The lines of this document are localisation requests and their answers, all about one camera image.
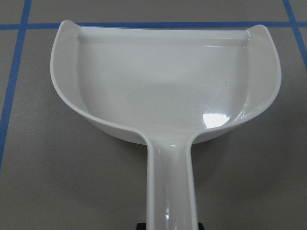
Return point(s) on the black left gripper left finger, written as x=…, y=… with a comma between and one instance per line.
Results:
x=141, y=226

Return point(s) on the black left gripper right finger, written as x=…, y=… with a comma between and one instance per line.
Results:
x=201, y=226

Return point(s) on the white plastic dustpan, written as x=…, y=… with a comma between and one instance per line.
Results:
x=167, y=90

